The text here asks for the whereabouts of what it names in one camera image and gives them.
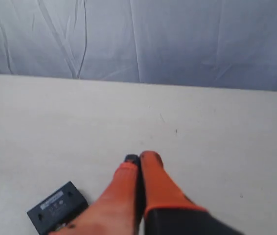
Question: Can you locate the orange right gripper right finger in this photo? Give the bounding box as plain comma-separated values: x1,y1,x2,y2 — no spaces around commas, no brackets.
140,151,241,235

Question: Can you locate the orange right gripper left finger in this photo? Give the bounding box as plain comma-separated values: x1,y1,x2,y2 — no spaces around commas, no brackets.
50,154,140,235

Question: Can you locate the small black electronic box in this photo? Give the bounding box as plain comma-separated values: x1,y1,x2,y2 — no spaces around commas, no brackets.
27,181,89,235

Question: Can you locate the grey backdrop cloth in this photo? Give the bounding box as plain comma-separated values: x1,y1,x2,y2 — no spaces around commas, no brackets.
0,0,277,91

